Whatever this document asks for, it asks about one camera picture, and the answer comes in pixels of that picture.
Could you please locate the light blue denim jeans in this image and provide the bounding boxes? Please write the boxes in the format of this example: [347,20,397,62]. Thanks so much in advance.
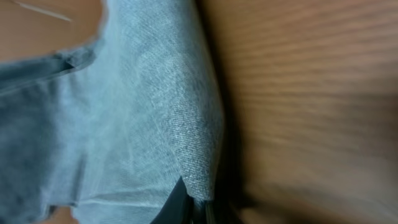
[1,0,224,223]

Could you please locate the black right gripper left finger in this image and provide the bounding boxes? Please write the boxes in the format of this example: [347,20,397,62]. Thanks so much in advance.
[150,178,193,224]

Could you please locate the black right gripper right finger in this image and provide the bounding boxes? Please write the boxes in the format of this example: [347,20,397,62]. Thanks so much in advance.
[205,202,217,224]

